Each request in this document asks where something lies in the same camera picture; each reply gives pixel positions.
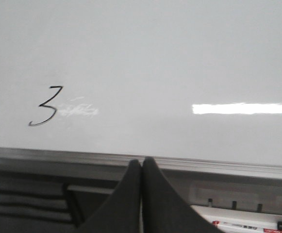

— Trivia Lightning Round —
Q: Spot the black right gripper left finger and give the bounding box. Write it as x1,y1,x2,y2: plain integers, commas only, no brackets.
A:
77,160,141,233

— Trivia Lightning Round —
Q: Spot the white plastic marker tray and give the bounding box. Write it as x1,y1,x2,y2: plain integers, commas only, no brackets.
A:
191,205,282,229

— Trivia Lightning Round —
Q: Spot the white whiteboard with aluminium frame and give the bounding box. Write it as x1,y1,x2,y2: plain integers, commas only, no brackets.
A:
0,0,282,179

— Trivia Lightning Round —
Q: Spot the grey metal whiteboard stand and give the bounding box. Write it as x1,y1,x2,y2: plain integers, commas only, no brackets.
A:
0,170,282,222

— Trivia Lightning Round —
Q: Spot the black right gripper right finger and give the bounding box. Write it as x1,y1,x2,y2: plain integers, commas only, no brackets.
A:
142,157,222,233

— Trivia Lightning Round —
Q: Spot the red capped marker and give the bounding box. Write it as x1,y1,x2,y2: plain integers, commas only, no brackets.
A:
212,220,282,233

